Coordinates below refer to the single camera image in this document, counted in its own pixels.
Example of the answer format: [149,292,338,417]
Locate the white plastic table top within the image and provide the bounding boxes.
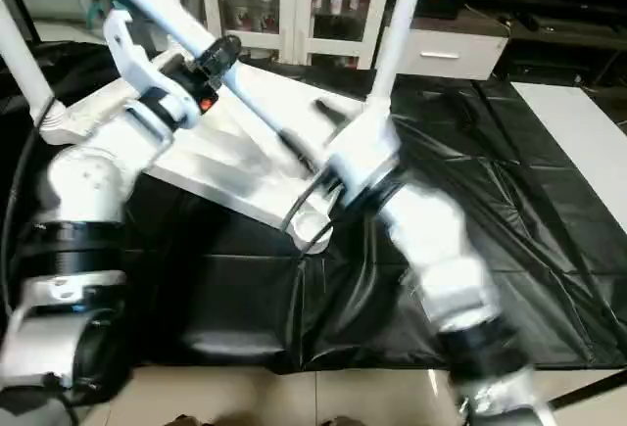
[41,51,393,255]

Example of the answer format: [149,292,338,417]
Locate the white plastic table leg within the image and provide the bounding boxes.
[80,0,339,167]
[366,0,432,118]
[0,2,70,146]

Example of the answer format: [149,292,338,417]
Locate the white glass door cabinet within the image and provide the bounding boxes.
[200,0,398,70]

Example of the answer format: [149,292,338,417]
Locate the grey pole stand blue brackets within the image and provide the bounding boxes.
[85,0,128,25]

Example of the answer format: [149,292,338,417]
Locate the white drawer cabinet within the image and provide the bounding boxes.
[404,19,510,82]

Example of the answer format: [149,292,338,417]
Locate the black work mat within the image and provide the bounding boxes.
[0,38,627,373]

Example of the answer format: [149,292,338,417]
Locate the black low desk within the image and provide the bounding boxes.
[464,0,627,85]

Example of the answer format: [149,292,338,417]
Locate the white flat board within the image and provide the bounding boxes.
[508,80,627,231]

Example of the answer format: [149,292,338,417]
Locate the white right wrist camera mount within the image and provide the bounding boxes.
[321,115,399,208]

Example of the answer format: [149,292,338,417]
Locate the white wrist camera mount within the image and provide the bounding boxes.
[102,7,217,129]
[321,115,399,208]

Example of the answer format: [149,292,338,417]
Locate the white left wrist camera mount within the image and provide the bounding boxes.
[102,7,217,129]

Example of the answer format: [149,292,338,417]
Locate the black metal table frame leg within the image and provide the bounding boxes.
[548,371,627,412]

